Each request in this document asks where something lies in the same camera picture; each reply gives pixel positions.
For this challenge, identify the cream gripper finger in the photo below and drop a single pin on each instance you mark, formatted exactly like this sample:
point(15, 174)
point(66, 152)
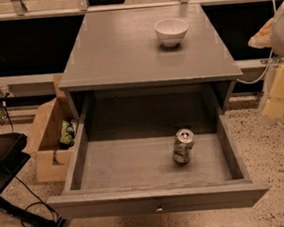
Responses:
point(261, 39)

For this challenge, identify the green 7up soda can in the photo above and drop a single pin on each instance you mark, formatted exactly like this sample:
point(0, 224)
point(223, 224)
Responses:
point(183, 145)

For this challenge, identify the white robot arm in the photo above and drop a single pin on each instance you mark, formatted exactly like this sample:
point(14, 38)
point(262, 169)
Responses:
point(271, 35)

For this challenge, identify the metal drawer knob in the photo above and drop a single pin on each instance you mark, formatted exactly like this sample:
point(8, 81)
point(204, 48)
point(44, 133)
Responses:
point(159, 208)

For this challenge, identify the grey open top drawer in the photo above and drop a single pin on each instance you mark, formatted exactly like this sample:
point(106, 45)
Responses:
point(122, 162)

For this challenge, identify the white ceramic bowl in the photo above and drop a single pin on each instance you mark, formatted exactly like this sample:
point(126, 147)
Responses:
point(170, 32)

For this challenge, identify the grey wooden cabinet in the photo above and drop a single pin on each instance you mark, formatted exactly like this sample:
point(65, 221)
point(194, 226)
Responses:
point(120, 49)

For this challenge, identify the green snack bag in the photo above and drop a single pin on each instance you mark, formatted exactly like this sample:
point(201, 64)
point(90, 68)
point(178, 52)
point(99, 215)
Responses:
point(67, 135)

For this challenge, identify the open cardboard box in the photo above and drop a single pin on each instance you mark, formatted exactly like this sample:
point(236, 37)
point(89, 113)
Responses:
point(53, 159)

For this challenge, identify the grey metal rail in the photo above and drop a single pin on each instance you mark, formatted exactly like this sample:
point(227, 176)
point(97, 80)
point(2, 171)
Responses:
point(30, 85)

